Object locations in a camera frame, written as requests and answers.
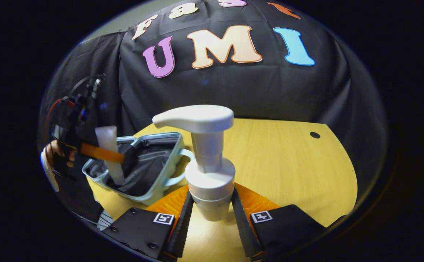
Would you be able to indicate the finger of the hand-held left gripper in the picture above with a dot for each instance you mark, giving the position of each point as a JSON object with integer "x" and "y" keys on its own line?
{"x": 130, "y": 158}
{"x": 101, "y": 153}

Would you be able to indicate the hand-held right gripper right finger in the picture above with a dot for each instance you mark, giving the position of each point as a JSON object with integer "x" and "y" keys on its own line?
{"x": 243, "y": 225}

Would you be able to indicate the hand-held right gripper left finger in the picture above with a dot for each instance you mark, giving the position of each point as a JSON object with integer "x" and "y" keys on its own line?
{"x": 184, "y": 222}

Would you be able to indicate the white squeeze tube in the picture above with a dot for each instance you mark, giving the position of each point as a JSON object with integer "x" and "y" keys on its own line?
{"x": 106, "y": 138}

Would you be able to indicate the light blue suitcase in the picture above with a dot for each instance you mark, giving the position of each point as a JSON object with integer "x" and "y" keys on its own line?
{"x": 150, "y": 163}

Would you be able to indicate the white pump bottle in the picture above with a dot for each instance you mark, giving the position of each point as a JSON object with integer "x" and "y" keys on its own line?
{"x": 208, "y": 178}

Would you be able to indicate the black backdrop cloth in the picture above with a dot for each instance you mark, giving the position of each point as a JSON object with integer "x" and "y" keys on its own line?
{"x": 270, "y": 91}

